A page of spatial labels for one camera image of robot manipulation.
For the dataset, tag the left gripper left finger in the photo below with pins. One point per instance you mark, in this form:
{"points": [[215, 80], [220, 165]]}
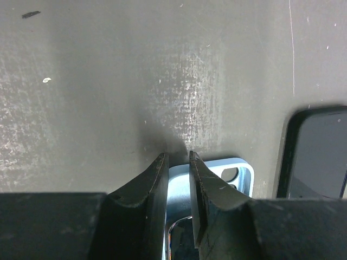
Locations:
{"points": [[128, 223]]}

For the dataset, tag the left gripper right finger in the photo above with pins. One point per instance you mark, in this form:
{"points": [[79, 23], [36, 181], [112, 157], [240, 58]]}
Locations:
{"points": [[228, 224]]}

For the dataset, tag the blue smartphone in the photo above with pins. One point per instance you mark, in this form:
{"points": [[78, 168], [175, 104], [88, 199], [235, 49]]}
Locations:
{"points": [[320, 154]]}

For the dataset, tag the black smartphone face down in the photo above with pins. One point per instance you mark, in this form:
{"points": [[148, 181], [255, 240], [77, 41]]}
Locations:
{"points": [[179, 242]]}

